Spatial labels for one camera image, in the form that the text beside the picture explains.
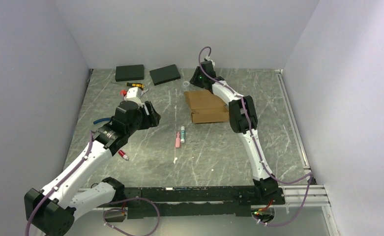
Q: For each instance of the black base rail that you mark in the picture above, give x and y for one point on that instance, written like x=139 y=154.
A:
x=193 y=201

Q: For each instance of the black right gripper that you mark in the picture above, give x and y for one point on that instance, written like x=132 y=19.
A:
x=194 y=80

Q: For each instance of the aluminium frame rail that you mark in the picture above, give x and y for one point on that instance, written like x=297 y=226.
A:
x=316 y=196

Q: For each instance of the black foam block right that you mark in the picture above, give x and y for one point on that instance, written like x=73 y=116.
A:
x=164 y=74

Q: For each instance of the black foam block left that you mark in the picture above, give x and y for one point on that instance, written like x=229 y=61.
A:
x=130 y=73

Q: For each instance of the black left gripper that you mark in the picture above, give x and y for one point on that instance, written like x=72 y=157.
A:
x=154 y=117

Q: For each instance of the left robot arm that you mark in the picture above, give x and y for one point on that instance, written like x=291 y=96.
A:
x=54 y=208

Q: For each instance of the blue handled pliers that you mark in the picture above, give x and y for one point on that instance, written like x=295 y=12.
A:
x=101 y=120

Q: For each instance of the yellow black screwdriver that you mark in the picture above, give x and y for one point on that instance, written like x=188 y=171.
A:
x=135 y=85

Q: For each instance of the brown cardboard box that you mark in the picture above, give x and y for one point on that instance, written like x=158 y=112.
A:
x=205 y=107

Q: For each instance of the pink marker pen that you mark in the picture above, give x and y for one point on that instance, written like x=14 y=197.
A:
x=177 y=141

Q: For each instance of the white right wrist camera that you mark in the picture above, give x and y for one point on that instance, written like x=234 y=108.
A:
x=207 y=58

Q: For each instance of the red white marker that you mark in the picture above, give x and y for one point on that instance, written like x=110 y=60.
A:
x=123 y=155

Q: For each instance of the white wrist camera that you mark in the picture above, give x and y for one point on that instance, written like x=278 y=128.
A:
x=207 y=58
x=133 y=94

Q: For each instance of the green white glue stick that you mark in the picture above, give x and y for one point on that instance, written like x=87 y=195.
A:
x=182 y=134

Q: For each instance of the black foam block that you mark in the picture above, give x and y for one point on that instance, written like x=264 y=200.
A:
x=164 y=74
x=130 y=73

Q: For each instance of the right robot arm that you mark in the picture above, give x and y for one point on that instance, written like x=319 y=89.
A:
x=243 y=121

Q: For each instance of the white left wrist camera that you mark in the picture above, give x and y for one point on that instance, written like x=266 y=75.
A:
x=133 y=94

